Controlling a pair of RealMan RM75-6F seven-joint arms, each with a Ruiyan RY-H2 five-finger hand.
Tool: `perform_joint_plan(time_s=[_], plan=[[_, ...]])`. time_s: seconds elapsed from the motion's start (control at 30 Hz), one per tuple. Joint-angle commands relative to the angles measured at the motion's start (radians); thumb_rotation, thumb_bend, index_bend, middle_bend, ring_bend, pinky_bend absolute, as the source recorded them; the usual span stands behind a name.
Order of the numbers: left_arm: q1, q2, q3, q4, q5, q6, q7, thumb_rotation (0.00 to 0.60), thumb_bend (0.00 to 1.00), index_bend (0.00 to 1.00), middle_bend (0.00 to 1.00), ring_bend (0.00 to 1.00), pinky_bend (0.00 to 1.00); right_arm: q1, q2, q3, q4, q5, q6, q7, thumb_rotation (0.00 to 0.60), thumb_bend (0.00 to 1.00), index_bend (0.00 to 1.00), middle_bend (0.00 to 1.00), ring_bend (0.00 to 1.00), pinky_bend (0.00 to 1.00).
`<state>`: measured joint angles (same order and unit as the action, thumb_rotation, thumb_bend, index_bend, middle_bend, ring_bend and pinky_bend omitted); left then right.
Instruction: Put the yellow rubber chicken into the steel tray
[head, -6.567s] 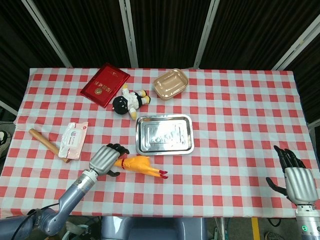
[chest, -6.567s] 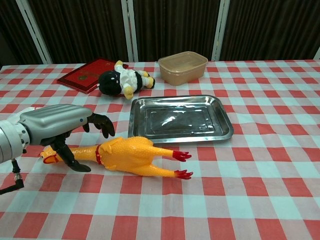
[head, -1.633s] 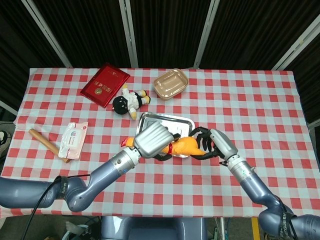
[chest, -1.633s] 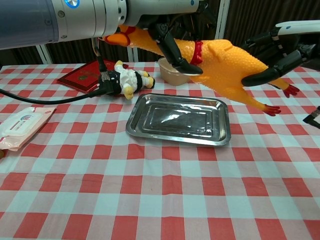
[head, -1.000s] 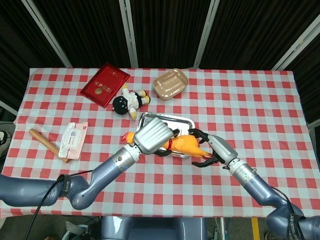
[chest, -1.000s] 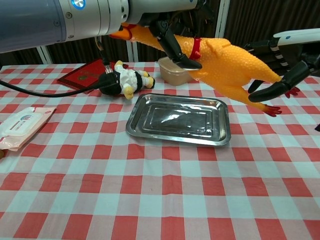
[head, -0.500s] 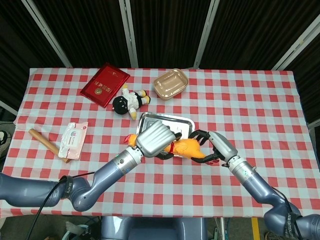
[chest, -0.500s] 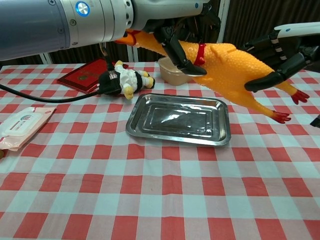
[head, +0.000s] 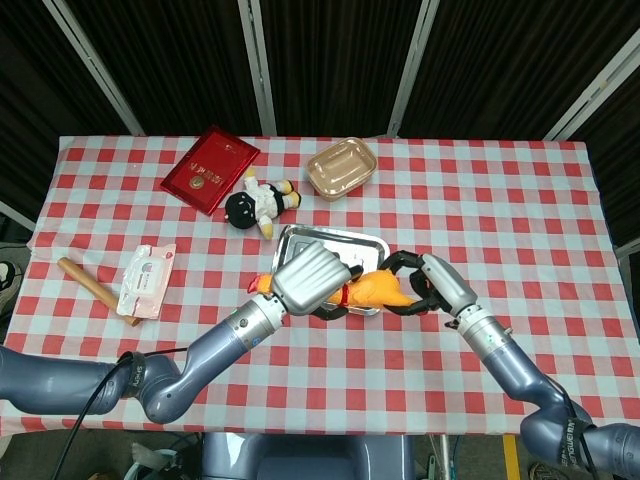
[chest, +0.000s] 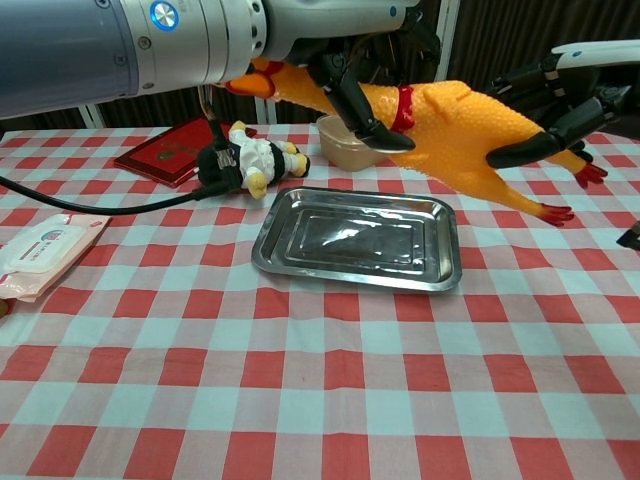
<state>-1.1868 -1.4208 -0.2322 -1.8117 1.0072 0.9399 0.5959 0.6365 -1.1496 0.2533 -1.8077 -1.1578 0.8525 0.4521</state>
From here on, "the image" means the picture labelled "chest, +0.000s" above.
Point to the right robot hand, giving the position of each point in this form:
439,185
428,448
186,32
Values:
570,125

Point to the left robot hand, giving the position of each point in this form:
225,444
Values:
340,25

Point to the yellow rubber chicken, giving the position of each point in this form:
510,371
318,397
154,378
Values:
450,125

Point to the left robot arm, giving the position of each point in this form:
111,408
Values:
100,45

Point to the stainless steel tray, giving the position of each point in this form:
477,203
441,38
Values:
350,260

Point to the red white checkered tablecloth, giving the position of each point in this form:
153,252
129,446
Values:
350,350

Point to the beige plastic container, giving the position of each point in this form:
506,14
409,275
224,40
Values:
345,150

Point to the black-haired plush doll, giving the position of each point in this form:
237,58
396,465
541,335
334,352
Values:
260,160

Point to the red booklet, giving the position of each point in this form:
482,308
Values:
160,152

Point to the pink wet wipes pack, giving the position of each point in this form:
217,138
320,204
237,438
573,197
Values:
45,250

